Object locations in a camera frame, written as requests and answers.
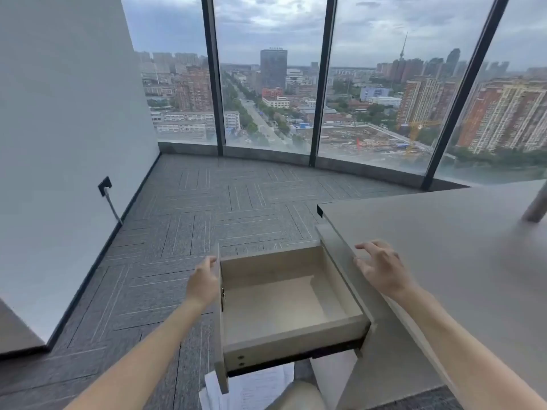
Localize person's right hand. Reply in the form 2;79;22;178
353;239;417;301

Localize person's left hand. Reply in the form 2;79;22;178
186;255;221;310

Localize beige wooden drawer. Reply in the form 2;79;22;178
213;242;372;395

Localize person's right forearm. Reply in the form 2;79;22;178
391;282;547;410

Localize person's left forearm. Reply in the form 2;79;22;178
64;294;216;410

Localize grey desk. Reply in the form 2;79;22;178
315;179;547;410

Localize dark grey window sill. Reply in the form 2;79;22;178
157;141;471;190

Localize white paper sheets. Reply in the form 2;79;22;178
199;363;295;410

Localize person's beige trouser leg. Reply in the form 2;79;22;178
273;380;327;410

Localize black window mullion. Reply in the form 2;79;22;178
201;0;226;157
309;0;339;168
422;0;512;191

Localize grey round pole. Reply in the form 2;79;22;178
521;180;547;223

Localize grey power cable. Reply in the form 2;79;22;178
104;188;124;227

